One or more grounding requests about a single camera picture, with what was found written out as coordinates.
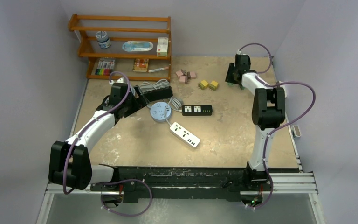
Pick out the pink plug strip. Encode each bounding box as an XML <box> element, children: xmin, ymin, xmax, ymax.
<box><xmin>187</xmin><ymin>71</ymin><xmax>196</xmax><ymax>79</ymax></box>

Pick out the orange small booklet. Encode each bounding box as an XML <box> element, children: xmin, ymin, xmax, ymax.
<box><xmin>133</xmin><ymin>58</ymin><xmax>149</xmax><ymax>72</ymax></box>

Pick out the blue white oval package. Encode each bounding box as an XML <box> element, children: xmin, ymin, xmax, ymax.
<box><xmin>122</xmin><ymin>41</ymin><xmax>154</xmax><ymax>52</ymax></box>

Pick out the yellow plug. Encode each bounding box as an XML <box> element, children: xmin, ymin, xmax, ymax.
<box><xmin>198</xmin><ymin>80</ymin><xmax>209</xmax><ymax>90</ymax></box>
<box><xmin>208</xmin><ymin>80</ymin><xmax>219</xmax><ymax>91</ymax></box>

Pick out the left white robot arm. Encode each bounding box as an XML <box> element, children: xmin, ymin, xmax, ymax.
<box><xmin>48</xmin><ymin>83</ymin><xmax>149</xmax><ymax>191</ymax></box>

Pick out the orange wooden shelf rack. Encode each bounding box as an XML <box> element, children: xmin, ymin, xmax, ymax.
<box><xmin>68</xmin><ymin>14</ymin><xmax>172</xmax><ymax>81</ymax></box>

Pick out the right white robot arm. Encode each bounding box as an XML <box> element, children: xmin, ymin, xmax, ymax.
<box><xmin>225</xmin><ymin>53</ymin><xmax>285</xmax><ymax>190</ymax></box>

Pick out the white marker pen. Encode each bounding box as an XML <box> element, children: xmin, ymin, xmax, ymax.
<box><xmin>148</xmin><ymin>67</ymin><xmax>169</xmax><ymax>73</ymax></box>

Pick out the black metal base rail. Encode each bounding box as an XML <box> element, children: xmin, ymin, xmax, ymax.
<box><xmin>44</xmin><ymin>165</ymin><xmax>318</xmax><ymax>205</ymax></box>

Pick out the white wall bracket lower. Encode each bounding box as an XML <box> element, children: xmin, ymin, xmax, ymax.
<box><xmin>291</xmin><ymin>125</ymin><xmax>302</xmax><ymax>138</ymax></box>

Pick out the black power strip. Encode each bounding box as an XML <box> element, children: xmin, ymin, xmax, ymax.
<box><xmin>181</xmin><ymin>105</ymin><xmax>213</xmax><ymax>116</ymax></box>
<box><xmin>144</xmin><ymin>86</ymin><xmax>173</xmax><ymax>102</ymax></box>

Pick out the blue white round jar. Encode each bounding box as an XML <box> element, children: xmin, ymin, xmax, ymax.
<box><xmin>95</xmin><ymin>31</ymin><xmax>111</xmax><ymax>49</ymax></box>

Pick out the round blue power socket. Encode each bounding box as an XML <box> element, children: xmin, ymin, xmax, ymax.
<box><xmin>150</xmin><ymin>102</ymin><xmax>172</xmax><ymax>123</ymax></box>

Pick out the white red small box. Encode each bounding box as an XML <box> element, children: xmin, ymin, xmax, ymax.
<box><xmin>156</xmin><ymin>37</ymin><xmax>169</xmax><ymax>57</ymax></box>

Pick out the grey power cord bundle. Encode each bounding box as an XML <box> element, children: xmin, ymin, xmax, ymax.
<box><xmin>134</xmin><ymin>79</ymin><xmax>184</xmax><ymax>112</ymax></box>

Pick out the white power strip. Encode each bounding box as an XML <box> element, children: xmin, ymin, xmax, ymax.
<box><xmin>170</xmin><ymin>122</ymin><xmax>200</xmax><ymax>148</ymax></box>

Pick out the coloured marker pen pack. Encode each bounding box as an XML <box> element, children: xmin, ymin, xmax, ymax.
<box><xmin>94</xmin><ymin>57</ymin><xmax>116</xmax><ymax>76</ymax></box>

